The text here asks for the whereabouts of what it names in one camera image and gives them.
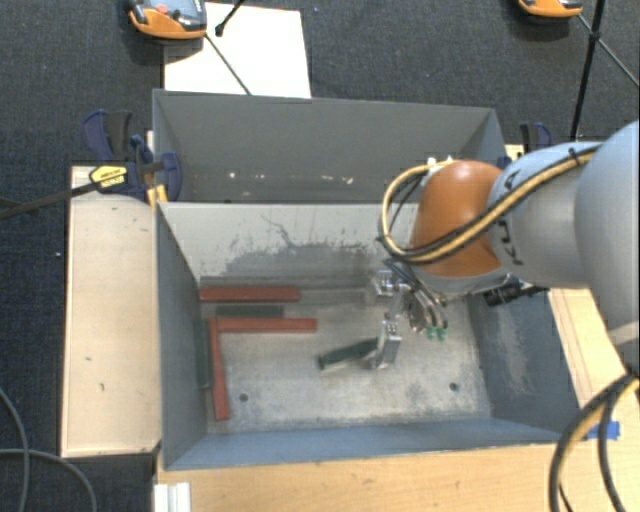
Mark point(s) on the dark green block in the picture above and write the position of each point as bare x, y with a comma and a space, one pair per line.
250, 311
202, 355
347, 352

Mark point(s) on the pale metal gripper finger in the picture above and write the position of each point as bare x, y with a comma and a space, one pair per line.
375, 361
391, 350

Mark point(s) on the grey metal bin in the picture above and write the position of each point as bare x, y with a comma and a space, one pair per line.
320, 390

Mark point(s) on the pale wood board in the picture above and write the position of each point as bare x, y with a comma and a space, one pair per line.
110, 325

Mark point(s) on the black cylinder on white bracket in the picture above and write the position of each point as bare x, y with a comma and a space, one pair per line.
502, 295

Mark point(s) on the red-brown flat block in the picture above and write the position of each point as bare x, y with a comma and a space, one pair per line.
219, 375
250, 294
270, 325

